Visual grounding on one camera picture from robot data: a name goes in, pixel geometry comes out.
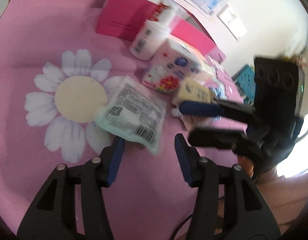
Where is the yellow paper packet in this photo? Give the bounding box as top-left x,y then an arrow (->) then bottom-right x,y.
171,77 -> 216,128

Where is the pink sweater forearm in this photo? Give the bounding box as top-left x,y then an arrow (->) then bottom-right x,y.
256,170 -> 308,233

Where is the person's right hand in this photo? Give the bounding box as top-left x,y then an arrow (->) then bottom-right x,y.
237,155 -> 259,183

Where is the blue plastic basket rack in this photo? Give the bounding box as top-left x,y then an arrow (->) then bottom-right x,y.
232,64 -> 256,106

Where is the blue checked cloth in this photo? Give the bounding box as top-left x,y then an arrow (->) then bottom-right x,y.
210,83 -> 227,100

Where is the pastel tissue pack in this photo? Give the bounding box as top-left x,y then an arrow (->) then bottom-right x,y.
189,58 -> 225,85

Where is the white Vinda tissue pack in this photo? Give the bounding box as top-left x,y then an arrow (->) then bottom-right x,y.
142,36 -> 203,94

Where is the green wet wipes pack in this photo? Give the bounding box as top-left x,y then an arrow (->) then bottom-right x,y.
94,76 -> 167,156

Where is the white spray bottle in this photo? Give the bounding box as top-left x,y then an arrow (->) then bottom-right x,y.
130,0 -> 180,61

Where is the pink cardboard box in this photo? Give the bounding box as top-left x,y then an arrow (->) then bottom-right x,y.
95,0 -> 226,63

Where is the black camera box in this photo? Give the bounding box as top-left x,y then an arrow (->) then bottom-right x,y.
254,57 -> 305,130

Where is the black cable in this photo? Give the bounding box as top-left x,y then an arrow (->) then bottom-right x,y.
169,214 -> 195,240

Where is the white wall switch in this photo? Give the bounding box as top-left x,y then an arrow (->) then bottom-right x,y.
217,4 -> 240,41

